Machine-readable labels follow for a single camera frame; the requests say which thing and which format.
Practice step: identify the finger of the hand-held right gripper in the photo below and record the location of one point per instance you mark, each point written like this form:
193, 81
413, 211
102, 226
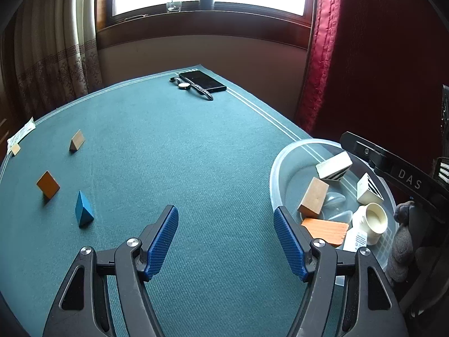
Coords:
363, 149

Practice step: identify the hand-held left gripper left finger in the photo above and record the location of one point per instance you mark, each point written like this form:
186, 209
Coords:
161, 242

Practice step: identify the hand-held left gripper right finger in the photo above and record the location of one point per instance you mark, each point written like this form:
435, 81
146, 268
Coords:
289, 244

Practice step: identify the white striped wedge block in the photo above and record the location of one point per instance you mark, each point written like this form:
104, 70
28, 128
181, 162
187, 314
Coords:
333, 165

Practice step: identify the orange striped wooden block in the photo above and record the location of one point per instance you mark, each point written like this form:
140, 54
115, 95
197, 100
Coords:
324, 231

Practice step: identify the large white striped triangular block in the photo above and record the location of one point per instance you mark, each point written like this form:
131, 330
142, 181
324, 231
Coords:
370, 189

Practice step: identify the white plastic pipe fitting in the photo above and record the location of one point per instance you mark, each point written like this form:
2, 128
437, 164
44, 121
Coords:
375, 221

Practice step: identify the brown rectangular wooden block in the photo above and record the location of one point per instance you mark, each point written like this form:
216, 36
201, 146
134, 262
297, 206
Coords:
314, 196

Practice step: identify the clear plastic container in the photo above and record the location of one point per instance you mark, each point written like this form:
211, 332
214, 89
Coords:
277, 182

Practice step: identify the white charger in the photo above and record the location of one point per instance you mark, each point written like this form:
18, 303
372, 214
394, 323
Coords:
356, 242

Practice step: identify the person's right hand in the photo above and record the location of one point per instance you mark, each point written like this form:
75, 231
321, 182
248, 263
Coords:
400, 249

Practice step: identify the translucent plastic piece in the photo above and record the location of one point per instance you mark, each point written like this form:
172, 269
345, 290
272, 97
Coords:
338, 205

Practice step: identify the blue triangular block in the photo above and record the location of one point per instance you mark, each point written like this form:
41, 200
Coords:
83, 210

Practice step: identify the red curtain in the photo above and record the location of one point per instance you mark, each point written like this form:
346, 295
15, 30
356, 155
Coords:
350, 59

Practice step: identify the orange flat wooden block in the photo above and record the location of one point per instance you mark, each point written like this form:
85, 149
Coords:
48, 184

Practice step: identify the small wooden triangular block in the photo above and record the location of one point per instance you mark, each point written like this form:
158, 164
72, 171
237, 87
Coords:
77, 141

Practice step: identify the black wristwatch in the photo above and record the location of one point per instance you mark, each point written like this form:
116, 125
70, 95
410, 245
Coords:
184, 85

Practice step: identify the black smartphone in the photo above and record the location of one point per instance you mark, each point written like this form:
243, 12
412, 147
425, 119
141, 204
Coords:
203, 80

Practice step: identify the white paper packet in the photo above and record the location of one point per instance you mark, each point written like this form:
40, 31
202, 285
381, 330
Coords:
22, 131

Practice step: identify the beige patterned curtain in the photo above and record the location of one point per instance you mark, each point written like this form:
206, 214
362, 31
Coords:
52, 42

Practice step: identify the clear glass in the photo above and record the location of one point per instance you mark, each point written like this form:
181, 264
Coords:
173, 4

